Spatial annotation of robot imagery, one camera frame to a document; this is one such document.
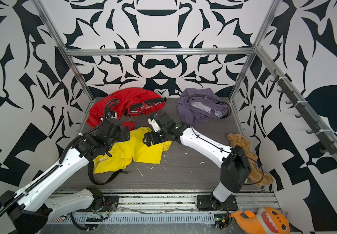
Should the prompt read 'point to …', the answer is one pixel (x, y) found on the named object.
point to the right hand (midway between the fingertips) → (149, 136)
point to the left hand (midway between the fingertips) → (118, 127)
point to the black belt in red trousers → (127, 111)
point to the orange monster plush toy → (268, 220)
